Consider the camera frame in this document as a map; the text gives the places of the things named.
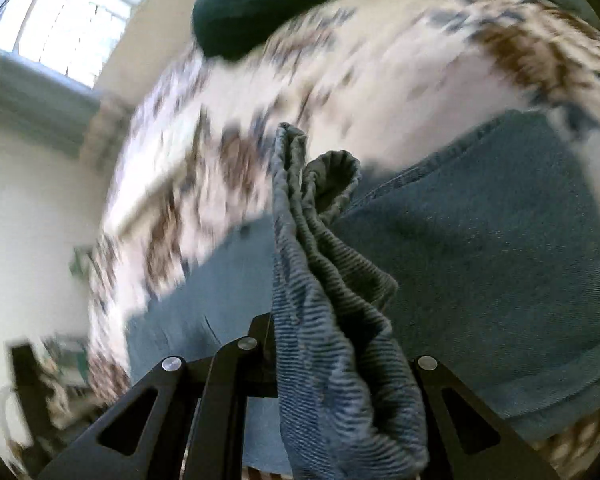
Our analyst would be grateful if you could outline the dark green cloth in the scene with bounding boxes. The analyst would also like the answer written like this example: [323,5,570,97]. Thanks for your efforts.
[192,0,431,63]

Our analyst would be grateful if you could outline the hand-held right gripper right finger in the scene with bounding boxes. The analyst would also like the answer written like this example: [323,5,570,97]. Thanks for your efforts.
[410,355,563,480]

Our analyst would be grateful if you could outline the blue denim pants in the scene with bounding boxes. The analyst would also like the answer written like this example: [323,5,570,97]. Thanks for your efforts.
[125,110,600,480]

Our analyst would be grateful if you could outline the window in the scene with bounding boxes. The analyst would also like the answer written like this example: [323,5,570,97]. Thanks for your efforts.
[0,0,181,92]

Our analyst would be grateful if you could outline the floral printed bed sheet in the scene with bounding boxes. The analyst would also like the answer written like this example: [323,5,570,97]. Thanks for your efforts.
[87,0,600,401]

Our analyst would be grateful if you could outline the dark cluttered furniture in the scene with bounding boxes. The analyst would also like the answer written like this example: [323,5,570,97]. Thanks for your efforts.
[0,335,106,476]

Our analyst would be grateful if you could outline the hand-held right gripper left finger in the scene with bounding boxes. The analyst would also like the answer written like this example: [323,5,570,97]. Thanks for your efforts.
[36,313,277,480]

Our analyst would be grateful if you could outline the green curtain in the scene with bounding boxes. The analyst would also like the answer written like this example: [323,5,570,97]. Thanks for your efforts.
[0,47,131,171]

